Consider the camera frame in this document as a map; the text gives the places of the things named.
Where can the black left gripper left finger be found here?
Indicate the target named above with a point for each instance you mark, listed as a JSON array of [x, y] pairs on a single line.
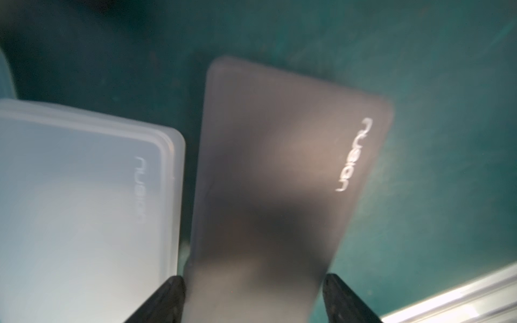
[[166, 304]]

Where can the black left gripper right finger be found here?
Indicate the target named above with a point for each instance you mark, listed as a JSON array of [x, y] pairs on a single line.
[[342, 304]]

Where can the frosted clear wide pencil case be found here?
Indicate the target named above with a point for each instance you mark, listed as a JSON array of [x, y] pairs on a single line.
[[90, 212]]

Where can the dark grey pencil case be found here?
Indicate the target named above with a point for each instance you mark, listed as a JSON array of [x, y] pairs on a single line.
[[283, 160]]

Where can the aluminium front rail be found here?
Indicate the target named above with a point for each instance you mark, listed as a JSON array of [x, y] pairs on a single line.
[[490, 298]]

